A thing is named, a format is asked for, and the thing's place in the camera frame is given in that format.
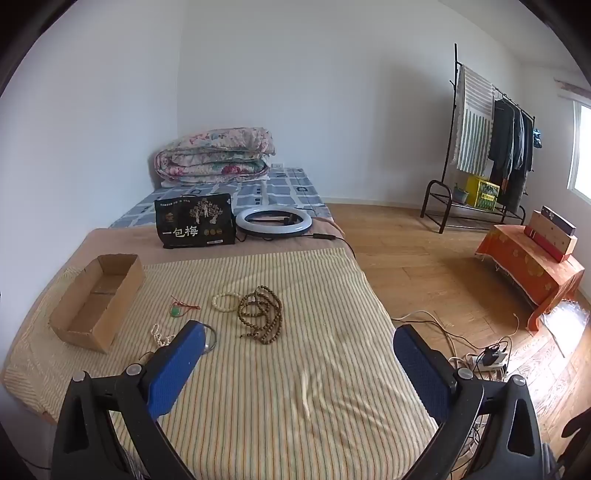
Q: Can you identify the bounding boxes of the black snack bag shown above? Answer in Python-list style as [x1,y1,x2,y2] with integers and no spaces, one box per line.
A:
[154,193,235,250]

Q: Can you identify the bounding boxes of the tan blanket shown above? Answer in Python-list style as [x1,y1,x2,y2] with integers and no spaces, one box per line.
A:
[28,216,355,324]

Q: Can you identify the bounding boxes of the black ring light cable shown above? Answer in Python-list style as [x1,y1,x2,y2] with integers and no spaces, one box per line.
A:
[305,231,357,261]

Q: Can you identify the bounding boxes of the orange cloth covered table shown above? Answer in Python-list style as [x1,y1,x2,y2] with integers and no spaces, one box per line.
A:
[475,224,585,333]

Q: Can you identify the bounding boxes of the folded floral quilt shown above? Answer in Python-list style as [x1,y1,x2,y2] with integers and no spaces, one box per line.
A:
[154,128,277,184]

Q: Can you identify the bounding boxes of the window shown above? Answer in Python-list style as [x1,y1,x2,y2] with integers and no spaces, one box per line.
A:
[567,99,591,204]

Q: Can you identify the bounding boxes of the black metal clothes rack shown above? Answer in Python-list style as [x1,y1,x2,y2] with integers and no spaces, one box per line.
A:
[420,44,536,234]

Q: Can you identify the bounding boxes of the dark blue flat box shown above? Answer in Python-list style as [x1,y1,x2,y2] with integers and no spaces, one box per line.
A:
[541,206,577,236]

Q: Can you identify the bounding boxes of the white pearl bracelet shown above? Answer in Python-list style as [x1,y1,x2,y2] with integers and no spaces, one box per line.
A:
[151,324,175,348]

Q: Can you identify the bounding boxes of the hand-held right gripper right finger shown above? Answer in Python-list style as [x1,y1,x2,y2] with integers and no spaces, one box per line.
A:
[393,324,544,480]

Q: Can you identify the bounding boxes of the white power strip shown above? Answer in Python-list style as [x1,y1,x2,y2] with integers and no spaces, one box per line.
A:
[464,353,506,372]

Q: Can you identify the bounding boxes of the green jade pendant red cord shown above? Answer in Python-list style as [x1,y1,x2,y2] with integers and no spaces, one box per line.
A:
[170,295,201,319]

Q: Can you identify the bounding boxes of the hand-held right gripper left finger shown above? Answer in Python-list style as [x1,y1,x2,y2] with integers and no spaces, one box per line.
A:
[52,320,207,480]

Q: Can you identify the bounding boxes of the dark hanging clothes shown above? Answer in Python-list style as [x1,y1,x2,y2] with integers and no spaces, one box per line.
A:
[487,98,535,213]

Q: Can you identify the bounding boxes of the brown wooden bead necklace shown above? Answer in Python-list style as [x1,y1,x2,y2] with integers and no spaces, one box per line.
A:
[237,285,284,345]

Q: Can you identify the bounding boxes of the brown cardboard gift box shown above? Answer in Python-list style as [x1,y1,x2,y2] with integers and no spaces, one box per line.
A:
[525,210,578,264]

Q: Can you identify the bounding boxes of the white floor cable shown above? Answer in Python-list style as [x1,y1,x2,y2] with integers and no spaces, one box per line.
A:
[392,310,467,365]

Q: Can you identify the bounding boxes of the white ring light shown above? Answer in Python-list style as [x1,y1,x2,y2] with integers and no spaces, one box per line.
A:
[235,206,312,241]

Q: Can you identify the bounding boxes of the blue grey patterned bed sheet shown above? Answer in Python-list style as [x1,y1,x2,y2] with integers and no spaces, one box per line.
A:
[109,167,332,229]

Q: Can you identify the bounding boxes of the striped yellow blanket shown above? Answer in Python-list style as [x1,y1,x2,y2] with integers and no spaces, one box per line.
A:
[2,248,439,480]

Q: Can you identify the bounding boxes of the striped hanging towel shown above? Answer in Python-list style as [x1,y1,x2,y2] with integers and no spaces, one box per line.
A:
[450,65,496,174]

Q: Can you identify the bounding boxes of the yellow plastic crate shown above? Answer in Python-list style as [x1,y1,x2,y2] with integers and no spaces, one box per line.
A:
[465,174,501,212]

